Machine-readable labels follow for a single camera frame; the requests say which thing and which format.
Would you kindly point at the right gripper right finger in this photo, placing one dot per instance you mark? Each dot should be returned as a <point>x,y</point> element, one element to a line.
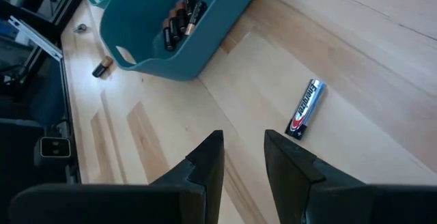
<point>290,176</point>

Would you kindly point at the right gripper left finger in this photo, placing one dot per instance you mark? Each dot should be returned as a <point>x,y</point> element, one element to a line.
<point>205,176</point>

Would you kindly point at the blue plastic bin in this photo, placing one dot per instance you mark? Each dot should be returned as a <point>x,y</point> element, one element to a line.
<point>143,19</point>

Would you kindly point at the dark blue chair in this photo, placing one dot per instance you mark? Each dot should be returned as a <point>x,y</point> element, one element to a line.
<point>48,91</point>

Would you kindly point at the white metal bar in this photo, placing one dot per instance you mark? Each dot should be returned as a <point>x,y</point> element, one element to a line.
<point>34,37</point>

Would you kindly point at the black table-level camera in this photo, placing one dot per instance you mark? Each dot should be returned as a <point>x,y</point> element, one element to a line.
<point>54,147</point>

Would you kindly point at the black aluminium table frame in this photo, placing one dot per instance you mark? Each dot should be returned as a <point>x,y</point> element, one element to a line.
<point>66,91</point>

